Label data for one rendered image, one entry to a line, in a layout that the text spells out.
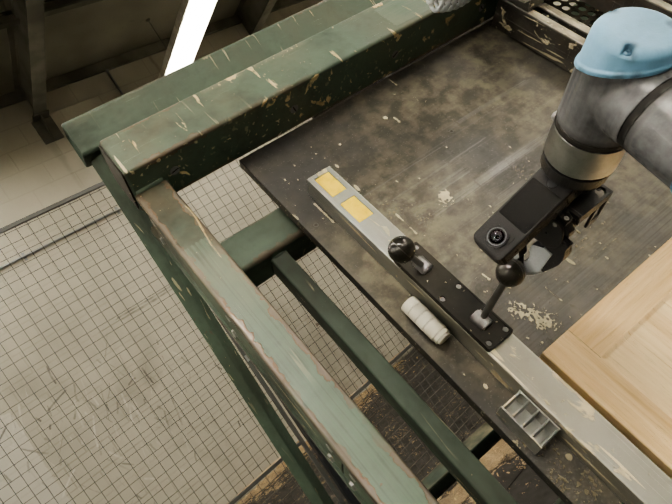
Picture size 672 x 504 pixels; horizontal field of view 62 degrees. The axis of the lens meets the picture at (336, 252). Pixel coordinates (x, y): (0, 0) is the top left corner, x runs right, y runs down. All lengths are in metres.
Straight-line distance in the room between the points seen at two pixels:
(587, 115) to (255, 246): 0.61
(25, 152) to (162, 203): 4.95
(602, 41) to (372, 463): 0.52
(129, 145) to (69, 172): 4.83
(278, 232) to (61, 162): 4.95
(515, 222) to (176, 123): 0.62
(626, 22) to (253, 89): 0.68
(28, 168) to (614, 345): 5.41
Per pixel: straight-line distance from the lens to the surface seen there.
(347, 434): 0.75
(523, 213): 0.65
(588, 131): 0.58
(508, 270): 0.74
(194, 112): 1.04
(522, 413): 0.84
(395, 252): 0.75
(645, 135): 0.53
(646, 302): 0.97
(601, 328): 0.92
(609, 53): 0.53
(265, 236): 1.00
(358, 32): 1.19
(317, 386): 0.77
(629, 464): 0.83
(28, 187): 5.78
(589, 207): 0.69
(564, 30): 1.31
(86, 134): 1.54
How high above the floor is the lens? 1.62
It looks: 2 degrees down
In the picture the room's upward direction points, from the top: 33 degrees counter-clockwise
